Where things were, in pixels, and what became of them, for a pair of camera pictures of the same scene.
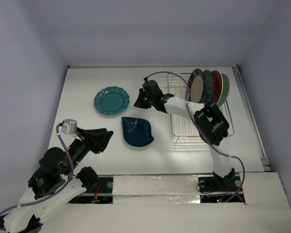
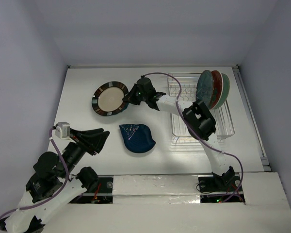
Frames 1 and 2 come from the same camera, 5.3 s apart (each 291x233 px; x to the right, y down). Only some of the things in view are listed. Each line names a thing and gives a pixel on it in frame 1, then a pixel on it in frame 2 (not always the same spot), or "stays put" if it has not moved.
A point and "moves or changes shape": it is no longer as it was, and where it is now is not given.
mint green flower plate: x=226 y=90 stays put
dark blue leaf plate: x=137 y=132 moves or changes shape
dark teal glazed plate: x=208 y=88 stays put
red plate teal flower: x=217 y=84 stays put
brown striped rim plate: x=196 y=85 to x=107 y=100
